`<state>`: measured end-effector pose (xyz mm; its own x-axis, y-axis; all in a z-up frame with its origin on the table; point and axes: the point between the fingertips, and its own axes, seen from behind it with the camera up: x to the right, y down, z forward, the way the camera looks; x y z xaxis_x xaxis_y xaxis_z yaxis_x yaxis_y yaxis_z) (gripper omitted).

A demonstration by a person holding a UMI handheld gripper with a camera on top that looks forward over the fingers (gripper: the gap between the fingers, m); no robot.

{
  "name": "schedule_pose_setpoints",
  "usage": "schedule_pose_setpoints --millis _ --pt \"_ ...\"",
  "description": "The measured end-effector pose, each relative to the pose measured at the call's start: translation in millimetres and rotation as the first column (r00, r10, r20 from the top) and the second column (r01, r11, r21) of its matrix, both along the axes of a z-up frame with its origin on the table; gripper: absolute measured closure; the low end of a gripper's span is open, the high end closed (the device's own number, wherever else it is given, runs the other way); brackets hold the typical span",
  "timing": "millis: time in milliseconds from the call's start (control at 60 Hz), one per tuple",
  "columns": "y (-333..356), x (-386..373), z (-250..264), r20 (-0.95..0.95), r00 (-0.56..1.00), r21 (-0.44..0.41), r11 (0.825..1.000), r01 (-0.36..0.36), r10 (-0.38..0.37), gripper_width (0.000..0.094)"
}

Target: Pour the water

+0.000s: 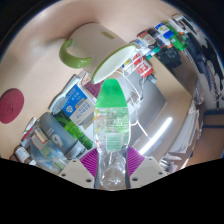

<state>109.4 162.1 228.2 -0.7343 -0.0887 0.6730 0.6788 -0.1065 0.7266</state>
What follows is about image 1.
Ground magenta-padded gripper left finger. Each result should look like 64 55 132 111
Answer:
59 148 101 190

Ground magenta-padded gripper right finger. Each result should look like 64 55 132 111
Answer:
125 146 168 190

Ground green-capped clear plastic bottle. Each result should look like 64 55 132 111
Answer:
93 78 131 191

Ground dark green bottle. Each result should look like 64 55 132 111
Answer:
54 111 95 151

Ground white LED light bar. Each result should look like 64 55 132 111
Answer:
138 116 173 156

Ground blue plastic bag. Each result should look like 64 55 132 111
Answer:
29 143 69 175

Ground clear glass bottle yellow cap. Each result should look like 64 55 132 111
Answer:
23 125 68 169

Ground blue and white carton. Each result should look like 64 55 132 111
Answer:
49 74 98 129

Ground pink pouch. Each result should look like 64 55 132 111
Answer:
82 71 104 100

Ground flat round red coaster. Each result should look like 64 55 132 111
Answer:
0 87 25 125

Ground red and white canister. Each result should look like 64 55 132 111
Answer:
132 53 154 78

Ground dark hanging clothes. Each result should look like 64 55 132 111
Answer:
196 33 224 111

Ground green container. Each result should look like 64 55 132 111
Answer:
166 19 190 52

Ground small white bottle blue cap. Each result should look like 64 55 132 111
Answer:
153 21 172 38

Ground white looped cable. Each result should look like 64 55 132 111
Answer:
116 66 151 138

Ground white mug with green handle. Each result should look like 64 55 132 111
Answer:
59 22 138 85

